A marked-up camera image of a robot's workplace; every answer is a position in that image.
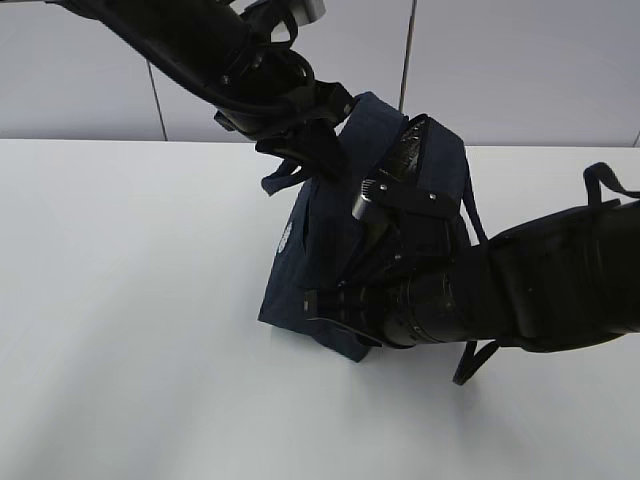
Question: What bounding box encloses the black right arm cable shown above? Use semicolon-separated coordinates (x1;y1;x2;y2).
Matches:
451;337;501;387

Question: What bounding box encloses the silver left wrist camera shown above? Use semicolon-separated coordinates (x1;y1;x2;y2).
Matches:
239;0;329;26

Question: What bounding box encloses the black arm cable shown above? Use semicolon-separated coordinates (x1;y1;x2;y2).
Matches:
451;337;501;387
219;9;316;109

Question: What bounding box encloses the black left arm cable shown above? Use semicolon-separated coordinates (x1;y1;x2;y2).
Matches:
219;9;316;109

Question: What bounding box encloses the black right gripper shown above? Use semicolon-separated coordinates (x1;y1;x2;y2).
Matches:
303;259;415;348

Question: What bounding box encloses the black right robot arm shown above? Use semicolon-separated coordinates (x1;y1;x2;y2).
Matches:
303;200;639;352

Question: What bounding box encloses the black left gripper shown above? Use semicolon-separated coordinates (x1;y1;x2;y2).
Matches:
214;80;356;180

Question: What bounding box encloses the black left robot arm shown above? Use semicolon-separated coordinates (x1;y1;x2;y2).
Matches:
59;0;355;179

